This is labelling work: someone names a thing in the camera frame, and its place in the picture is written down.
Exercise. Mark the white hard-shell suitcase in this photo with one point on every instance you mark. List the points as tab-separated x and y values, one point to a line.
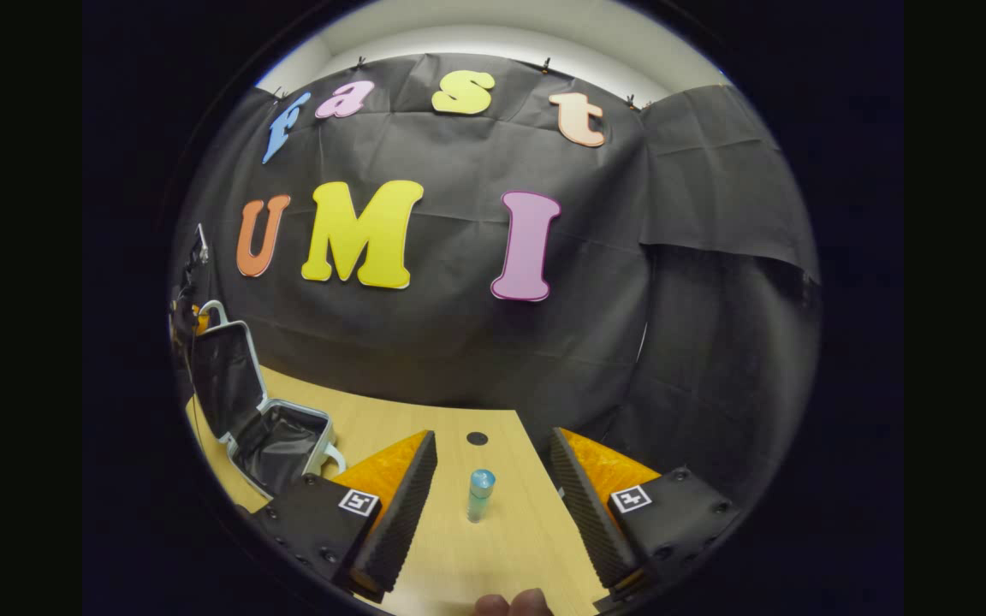
279	441

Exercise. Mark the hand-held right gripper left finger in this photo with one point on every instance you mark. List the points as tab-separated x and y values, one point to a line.
407	513

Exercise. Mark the black round table grommet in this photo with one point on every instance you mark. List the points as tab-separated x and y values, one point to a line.
477	438

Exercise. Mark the blue-green lotion bottle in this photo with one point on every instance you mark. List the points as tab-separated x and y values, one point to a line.
479	496

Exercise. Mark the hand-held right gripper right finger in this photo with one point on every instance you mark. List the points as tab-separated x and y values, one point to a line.
587	513

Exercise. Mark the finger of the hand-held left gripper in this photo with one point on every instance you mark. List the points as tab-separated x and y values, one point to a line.
201	320

